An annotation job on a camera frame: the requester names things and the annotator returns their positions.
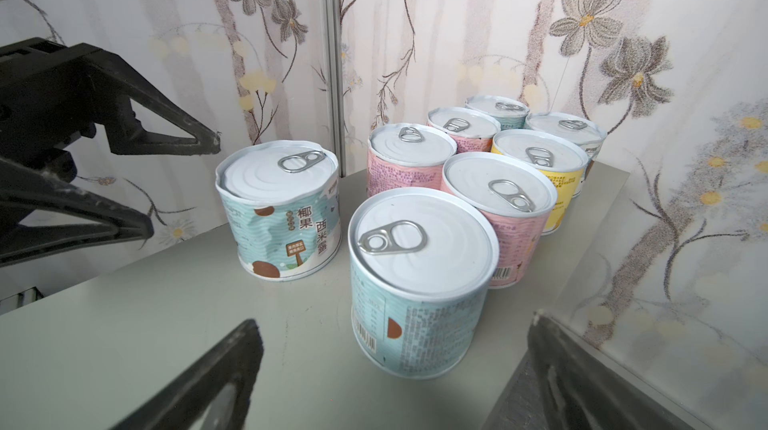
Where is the yellow label can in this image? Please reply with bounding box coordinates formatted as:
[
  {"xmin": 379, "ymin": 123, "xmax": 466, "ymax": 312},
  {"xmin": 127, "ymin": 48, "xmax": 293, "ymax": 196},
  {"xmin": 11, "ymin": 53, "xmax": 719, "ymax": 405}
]
[{"xmin": 491, "ymin": 129, "xmax": 589, "ymax": 235}]

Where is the grey metal cabinet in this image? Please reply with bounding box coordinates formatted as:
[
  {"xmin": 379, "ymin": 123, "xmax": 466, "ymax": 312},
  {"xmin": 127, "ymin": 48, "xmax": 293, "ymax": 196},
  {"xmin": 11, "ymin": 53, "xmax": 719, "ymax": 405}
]
[{"xmin": 1, "ymin": 163, "xmax": 628, "ymax": 429}]

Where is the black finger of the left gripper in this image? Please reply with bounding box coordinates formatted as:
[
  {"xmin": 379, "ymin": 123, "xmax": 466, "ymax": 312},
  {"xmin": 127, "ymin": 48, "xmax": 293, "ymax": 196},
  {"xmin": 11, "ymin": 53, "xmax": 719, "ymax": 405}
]
[
  {"xmin": 1, "ymin": 38, "xmax": 221, "ymax": 165},
  {"xmin": 1, "ymin": 159, "xmax": 154, "ymax": 267}
]

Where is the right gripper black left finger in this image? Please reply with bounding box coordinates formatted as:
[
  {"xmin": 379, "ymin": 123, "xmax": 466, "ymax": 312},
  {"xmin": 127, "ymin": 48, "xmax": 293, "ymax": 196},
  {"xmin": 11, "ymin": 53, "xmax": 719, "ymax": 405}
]
[{"xmin": 114, "ymin": 319, "xmax": 264, "ymax": 429}]

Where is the pink can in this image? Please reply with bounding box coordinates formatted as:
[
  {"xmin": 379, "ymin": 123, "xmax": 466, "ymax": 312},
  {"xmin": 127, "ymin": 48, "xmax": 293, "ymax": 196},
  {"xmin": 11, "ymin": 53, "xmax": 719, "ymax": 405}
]
[
  {"xmin": 367, "ymin": 123, "xmax": 457, "ymax": 197},
  {"xmin": 427, "ymin": 107, "xmax": 501, "ymax": 153},
  {"xmin": 440, "ymin": 152, "xmax": 557, "ymax": 289}
]

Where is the teal coconut can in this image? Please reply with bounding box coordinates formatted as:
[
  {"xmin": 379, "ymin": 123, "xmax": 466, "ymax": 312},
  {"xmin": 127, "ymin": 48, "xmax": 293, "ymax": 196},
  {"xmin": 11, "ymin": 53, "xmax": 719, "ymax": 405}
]
[
  {"xmin": 525, "ymin": 112, "xmax": 607, "ymax": 197},
  {"xmin": 465, "ymin": 95, "xmax": 530, "ymax": 130}
]

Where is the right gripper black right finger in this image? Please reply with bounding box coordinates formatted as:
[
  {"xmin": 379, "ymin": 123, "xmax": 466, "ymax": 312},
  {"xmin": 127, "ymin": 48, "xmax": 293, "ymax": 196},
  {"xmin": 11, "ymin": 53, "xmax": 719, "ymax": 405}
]
[{"xmin": 527, "ymin": 312, "xmax": 690, "ymax": 429}]

